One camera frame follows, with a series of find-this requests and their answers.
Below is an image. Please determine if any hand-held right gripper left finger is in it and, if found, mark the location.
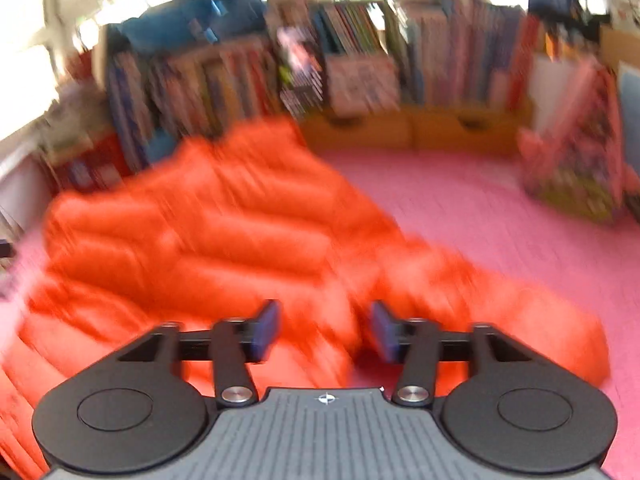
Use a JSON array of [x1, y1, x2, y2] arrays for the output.
[[117, 300, 281, 407]]

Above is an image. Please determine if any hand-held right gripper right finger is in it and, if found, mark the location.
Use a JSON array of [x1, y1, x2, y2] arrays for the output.
[[369, 300, 533, 407]]

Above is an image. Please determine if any orange puffer jacket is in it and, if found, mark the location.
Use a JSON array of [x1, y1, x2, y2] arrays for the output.
[[0, 120, 611, 480]]

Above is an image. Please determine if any wooden shelf with drawers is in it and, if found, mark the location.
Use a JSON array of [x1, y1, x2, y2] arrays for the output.
[[300, 0, 536, 154]]

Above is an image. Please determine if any red plastic crate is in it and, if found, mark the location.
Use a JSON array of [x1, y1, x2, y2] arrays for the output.
[[50, 130, 132, 192]]

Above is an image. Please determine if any white printed box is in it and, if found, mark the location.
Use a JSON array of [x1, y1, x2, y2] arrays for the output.
[[325, 55, 401, 117]]

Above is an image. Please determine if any row of thick colourful books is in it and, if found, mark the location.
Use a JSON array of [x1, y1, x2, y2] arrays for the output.
[[150, 40, 281, 137]]

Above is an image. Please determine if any pink house-shaped bag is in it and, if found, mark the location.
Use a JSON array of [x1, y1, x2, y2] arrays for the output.
[[517, 57, 639, 224]]

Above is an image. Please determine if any row of thin blue books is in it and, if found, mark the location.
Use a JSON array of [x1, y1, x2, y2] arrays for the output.
[[104, 50, 157, 172]]

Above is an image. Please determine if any dark photo magazine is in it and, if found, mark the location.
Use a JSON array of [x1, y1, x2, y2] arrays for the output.
[[276, 25, 327, 117]]

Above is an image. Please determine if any row of pastel shelf books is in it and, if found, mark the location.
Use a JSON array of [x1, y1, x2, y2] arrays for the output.
[[310, 0, 531, 109]]

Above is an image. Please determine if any stack of papers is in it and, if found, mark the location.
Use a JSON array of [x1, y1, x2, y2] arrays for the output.
[[35, 80, 112, 158]]

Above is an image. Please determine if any white file holder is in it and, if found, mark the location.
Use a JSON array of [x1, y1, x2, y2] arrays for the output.
[[530, 52, 572, 132]]

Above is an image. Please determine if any blue plush toy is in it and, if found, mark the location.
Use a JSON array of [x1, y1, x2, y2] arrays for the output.
[[122, 0, 266, 51]]

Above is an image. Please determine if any light blue board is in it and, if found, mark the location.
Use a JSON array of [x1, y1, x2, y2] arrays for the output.
[[617, 62, 640, 127]]

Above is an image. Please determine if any cardboard box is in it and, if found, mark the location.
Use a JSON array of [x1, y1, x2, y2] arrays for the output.
[[600, 25, 640, 77]]

